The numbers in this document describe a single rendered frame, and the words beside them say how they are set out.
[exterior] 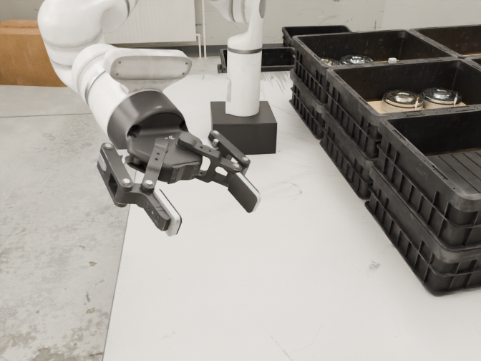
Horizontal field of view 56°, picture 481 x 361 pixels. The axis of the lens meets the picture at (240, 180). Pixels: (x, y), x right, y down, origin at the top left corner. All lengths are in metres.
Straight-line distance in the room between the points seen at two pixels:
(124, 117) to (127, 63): 0.05
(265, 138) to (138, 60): 0.83
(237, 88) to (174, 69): 0.77
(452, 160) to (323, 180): 0.30
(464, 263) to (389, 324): 0.17
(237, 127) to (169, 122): 0.76
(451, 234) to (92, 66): 0.61
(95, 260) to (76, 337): 0.39
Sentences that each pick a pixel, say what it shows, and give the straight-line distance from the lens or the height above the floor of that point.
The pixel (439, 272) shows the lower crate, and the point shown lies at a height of 0.76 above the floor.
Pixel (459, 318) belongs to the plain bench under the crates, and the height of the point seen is 0.70.
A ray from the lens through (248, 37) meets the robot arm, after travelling 1.19.
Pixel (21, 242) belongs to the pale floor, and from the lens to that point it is 2.24.
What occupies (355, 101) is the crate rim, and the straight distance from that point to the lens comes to 1.07.
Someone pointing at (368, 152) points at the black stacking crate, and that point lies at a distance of 1.05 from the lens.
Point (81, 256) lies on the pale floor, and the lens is 2.07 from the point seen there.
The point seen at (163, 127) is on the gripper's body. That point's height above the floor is 1.13.
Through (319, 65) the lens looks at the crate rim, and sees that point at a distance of 1.27.
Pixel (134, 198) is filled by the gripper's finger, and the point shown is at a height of 1.12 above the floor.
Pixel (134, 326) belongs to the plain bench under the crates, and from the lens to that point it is 0.83.
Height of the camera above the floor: 1.34
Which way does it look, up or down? 34 degrees down
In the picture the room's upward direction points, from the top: straight up
